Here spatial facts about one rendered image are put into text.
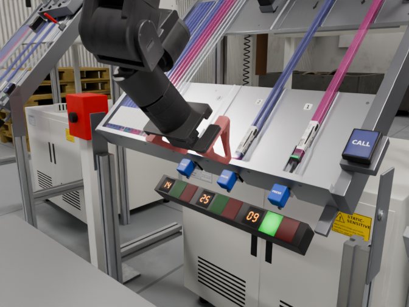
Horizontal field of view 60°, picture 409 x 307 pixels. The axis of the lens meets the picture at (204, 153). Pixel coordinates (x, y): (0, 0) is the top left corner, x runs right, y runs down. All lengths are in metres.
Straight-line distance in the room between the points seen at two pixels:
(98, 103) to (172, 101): 0.90
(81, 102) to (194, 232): 0.62
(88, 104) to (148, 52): 0.94
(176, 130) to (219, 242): 0.75
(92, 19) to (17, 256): 0.41
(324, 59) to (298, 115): 10.43
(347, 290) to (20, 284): 0.48
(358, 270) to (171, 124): 0.35
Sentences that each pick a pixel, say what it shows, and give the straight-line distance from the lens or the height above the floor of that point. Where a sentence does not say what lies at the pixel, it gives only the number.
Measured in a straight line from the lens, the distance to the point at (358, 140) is 0.55.
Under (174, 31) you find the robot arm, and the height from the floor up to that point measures 0.94.
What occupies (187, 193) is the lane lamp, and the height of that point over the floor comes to 0.66.
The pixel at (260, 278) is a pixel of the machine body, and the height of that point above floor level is 0.26.
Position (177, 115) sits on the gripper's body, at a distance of 0.49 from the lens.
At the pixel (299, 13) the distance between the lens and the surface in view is 0.93.
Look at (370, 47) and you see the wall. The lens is 10.70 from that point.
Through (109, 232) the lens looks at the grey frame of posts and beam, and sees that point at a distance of 1.14.
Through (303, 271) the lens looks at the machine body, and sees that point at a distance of 1.05.
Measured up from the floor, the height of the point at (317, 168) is 0.74.
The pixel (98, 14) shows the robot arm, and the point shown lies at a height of 0.96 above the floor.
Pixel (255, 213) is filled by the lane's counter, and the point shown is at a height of 0.66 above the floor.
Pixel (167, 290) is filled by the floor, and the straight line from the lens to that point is 1.55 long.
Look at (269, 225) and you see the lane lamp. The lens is 0.58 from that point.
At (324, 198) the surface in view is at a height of 0.70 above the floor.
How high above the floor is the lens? 0.91
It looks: 15 degrees down
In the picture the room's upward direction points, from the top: straight up
